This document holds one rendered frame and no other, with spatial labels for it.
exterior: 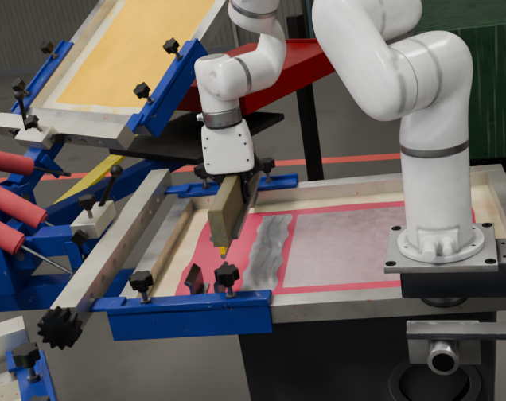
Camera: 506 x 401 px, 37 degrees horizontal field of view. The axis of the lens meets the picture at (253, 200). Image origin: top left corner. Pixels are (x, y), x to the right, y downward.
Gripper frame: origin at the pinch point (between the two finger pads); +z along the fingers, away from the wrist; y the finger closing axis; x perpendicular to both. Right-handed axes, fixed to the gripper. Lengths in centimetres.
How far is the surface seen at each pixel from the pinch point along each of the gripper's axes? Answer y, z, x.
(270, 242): 4.8, 13.4, 2.7
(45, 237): -43.4, 5.3, -2.6
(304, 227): 11.6, 14.0, 9.9
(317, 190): 13.8, 11.6, 25.8
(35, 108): -73, -8, 68
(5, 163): -63, -4, 25
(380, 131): 25, 107, 366
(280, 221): 5.9, 13.5, 13.5
